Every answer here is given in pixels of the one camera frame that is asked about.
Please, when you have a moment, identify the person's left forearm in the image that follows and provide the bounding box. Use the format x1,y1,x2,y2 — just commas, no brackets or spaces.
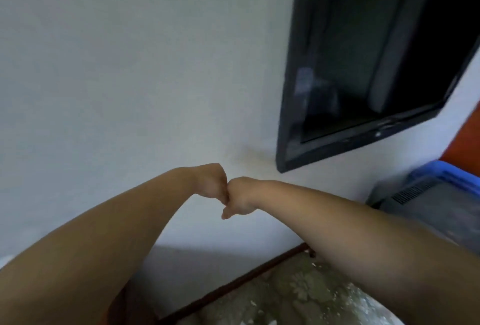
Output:
0,167,199,325

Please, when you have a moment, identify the person's right forearm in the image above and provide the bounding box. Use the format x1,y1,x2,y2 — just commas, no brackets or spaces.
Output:
257,180,480,325

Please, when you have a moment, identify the dark wooden table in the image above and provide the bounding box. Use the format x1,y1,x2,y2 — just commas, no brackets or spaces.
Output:
107,242,316,325

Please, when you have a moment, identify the floral patterned table cover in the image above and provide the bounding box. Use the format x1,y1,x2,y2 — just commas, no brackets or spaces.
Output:
189,251,404,325

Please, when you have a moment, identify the person's right hand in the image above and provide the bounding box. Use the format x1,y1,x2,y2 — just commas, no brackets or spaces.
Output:
221,176,264,220

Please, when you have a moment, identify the blue plastic basket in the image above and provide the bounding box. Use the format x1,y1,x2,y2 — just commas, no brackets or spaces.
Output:
407,160,480,197

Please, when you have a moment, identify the person's left hand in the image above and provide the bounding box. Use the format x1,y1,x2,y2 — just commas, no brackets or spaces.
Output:
192,163,230,205

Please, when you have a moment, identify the black wall-mounted television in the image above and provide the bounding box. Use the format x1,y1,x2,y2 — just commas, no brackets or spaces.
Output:
276,0,480,174

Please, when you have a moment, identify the orange curtain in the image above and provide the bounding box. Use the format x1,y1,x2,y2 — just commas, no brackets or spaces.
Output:
439,102,480,177

